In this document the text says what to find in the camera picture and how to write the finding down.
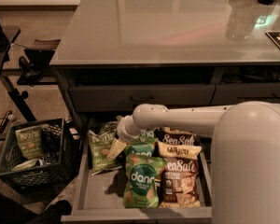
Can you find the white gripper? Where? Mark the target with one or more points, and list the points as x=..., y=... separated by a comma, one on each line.
x=123, y=132

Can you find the green jalapeno kettle chip bag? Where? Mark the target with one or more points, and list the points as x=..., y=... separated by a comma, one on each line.
x=100, y=145

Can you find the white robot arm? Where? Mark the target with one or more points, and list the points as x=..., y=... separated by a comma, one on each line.
x=245, y=154

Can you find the middle green dang chip bag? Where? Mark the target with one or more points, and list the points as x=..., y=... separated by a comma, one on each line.
x=143, y=145

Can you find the green dang chip bag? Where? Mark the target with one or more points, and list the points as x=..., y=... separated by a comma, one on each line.
x=142, y=172
x=143, y=145

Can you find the front green dang chip bag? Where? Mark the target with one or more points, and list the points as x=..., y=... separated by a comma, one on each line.
x=142, y=172

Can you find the middle sea salt chip bag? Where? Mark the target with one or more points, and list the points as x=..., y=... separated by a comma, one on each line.
x=175, y=137

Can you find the sea salt chip bag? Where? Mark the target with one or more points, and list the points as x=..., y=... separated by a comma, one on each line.
x=178, y=181
x=175, y=137

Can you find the open grey middle drawer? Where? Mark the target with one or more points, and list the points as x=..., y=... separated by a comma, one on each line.
x=99, y=199

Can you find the grey top left drawer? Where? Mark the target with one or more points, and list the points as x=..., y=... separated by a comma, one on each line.
x=126, y=97

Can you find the front sea salt chip bag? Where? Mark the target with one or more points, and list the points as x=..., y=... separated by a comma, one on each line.
x=178, y=181

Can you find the green kettle bag in crate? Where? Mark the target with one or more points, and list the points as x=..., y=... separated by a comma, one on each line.
x=29, y=142

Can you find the flat green bag in crate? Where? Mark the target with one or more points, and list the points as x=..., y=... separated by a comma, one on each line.
x=27, y=165

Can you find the grey counter cabinet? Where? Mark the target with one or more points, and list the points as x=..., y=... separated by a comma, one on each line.
x=162, y=42

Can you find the grey top right drawer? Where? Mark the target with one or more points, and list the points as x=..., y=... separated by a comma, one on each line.
x=230, y=94

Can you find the black plastic milk crate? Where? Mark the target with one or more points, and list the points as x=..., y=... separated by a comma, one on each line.
x=57, y=161

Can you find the dark stool with clamp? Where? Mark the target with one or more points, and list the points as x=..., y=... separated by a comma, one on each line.
x=34, y=65

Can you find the black standing desk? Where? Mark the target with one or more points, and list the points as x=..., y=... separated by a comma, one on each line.
x=8, y=34

